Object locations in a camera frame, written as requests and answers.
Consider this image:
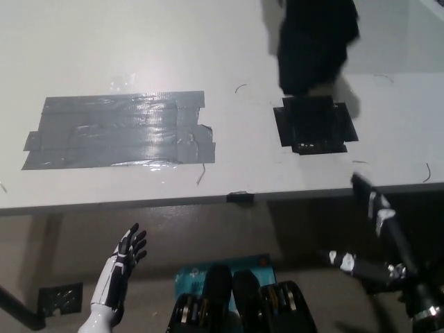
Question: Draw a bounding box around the small black tape strip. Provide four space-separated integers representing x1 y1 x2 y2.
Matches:
227 190 255 204

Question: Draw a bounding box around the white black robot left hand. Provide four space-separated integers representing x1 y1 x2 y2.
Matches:
90 223 148 313

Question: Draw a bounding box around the grey table leg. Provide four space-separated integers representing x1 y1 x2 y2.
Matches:
26 213 64 289

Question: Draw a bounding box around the black t-shirt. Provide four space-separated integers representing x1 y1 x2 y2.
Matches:
268 0 361 96

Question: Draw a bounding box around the grey duct tape patch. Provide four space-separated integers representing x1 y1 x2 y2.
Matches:
21 90 216 171

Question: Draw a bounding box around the black tape square patch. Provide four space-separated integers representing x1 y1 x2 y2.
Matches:
273 96 360 156

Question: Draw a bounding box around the black metal frame bar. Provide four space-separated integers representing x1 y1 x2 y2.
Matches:
0 285 46 330

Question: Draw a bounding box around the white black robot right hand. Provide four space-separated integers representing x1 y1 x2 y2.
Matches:
318 172 444 321

